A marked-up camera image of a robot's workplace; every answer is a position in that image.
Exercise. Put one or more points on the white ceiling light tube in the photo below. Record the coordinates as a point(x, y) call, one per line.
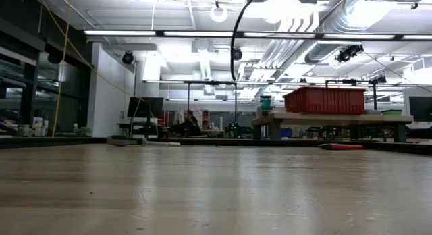
point(418, 37)
point(357, 36)
point(199, 33)
point(119, 32)
point(280, 35)

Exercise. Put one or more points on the black round ceiling fixture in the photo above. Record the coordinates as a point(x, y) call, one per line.
point(54, 58)
point(127, 57)
point(238, 54)

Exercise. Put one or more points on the black monitor on stand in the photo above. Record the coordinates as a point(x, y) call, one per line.
point(145, 107)

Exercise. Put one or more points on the person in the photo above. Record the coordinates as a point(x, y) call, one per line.
point(189, 126)

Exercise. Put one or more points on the dark desk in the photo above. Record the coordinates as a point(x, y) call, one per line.
point(135, 126)

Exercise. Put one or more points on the green container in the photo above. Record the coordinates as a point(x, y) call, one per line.
point(265, 104)

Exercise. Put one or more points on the black robot with green light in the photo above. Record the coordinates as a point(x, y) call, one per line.
point(236, 130)

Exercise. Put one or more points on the blue bin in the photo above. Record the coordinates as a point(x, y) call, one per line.
point(285, 132)

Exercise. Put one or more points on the red plastic bin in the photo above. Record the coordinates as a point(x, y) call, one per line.
point(324, 101)

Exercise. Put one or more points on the white labelled jar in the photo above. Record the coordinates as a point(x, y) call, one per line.
point(37, 122)

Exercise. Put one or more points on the wooden table with grey legs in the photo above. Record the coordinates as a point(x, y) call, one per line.
point(337, 119)

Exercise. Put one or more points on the green tray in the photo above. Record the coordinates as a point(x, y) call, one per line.
point(391, 112)

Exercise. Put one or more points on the black metal gantry frame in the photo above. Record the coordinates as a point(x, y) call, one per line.
point(211, 82)

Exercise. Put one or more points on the silver ventilation duct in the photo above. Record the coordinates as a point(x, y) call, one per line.
point(337, 19)

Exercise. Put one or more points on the black ceiling camera rig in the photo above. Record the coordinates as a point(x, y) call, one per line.
point(347, 53)

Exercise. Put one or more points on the black aluminium table frame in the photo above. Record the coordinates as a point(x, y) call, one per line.
point(50, 142)

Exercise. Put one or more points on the black camera stand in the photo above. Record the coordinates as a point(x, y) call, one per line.
point(375, 93)

